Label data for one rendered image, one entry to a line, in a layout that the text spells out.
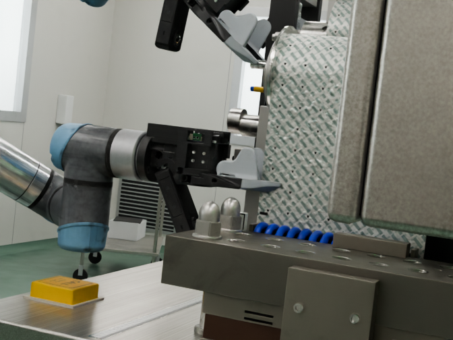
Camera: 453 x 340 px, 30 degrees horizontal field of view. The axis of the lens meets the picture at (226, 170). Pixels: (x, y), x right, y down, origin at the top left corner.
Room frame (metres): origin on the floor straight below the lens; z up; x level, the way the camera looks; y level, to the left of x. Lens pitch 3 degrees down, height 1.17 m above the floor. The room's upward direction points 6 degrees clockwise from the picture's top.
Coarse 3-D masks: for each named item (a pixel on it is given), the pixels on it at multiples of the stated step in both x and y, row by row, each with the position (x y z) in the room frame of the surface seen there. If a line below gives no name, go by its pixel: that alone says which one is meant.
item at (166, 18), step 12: (168, 0) 1.28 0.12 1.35; (180, 0) 1.28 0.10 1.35; (168, 12) 1.28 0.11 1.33; (180, 12) 1.29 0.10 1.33; (168, 24) 1.28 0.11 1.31; (180, 24) 1.30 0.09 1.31; (156, 36) 1.28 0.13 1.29; (168, 36) 1.28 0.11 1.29; (180, 36) 1.29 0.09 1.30; (168, 48) 1.28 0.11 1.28; (180, 48) 1.32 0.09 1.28
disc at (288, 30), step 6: (282, 30) 1.21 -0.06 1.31; (288, 30) 1.23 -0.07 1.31; (294, 30) 1.25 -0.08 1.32; (282, 36) 1.21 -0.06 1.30; (276, 42) 1.19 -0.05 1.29; (276, 48) 1.19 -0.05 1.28; (276, 54) 1.19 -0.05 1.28; (270, 60) 1.18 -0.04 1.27; (270, 66) 1.18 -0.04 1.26; (270, 72) 1.18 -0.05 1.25; (270, 78) 1.18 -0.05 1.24; (270, 84) 1.18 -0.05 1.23; (270, 90) 1.18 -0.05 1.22; (270, 96) 1.19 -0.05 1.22
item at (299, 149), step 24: (288, 120) 1.18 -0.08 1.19; (312, 120) 1.16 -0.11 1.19; (336, 120) 1.15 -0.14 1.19; (288, 144) 1.17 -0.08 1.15; (312, 144) 1.16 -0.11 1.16; (264, 168) 1.19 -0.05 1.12; (288, 168) 1.17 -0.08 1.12; (312, 168) 1.16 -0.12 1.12; (264, 192) 1.18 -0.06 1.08; (288, 192) 1.17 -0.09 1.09; (312, 192) 1.16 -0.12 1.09; (264, 216) 1.18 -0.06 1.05; (288, 216) 1.17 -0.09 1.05; (312, 216) 1.16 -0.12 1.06; (408, 240) 1.11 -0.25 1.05
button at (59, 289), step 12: (60, 276) 1.22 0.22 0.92; (36, 288) 1.16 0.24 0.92; (48, 288) 1.16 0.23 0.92; (60, 288) 1.15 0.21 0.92; (72, 288) 1.15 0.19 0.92; (84, 288) 1.17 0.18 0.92; (96, 288) 1.20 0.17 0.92; (60, 300) 1.15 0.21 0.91; (72, 300) 1.14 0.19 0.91; (84, 300) 1.17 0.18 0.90
